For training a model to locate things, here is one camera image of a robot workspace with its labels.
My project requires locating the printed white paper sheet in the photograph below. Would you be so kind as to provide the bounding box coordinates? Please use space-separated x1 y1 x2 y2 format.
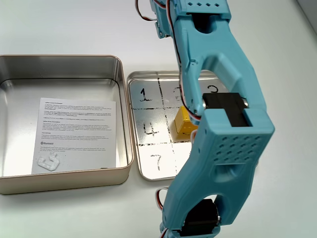
31 97 117 175

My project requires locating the clear lego piece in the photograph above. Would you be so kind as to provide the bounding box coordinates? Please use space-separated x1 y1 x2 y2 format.
37 152 60 173

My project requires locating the yellow lego block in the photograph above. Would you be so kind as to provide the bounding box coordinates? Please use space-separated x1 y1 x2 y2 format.
169 106 199 142

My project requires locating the base servo wire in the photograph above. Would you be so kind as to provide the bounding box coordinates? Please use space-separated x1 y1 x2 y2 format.
155 187 172 238

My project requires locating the numbered metal tin lid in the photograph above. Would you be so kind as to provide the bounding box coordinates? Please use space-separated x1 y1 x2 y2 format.
126 70 260 182

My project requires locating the wrist servo wire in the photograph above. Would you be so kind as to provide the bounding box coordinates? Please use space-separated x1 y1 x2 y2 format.
135 0 159 22

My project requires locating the gold metal tin box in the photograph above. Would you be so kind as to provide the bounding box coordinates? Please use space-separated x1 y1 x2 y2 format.
0 54 136 195

